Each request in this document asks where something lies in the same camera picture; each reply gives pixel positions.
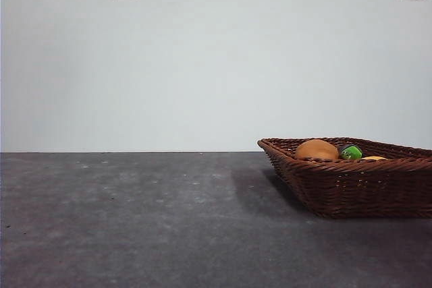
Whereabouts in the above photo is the brown potato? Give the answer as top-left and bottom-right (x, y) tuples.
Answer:
(295, 138), (340, 161)

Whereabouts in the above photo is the purple eggplant with green stem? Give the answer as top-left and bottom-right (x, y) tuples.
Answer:
(338, 144), (363, 161)

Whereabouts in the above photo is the brown woven wicker basket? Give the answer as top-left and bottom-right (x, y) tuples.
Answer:
(256, 137), (432, 220)

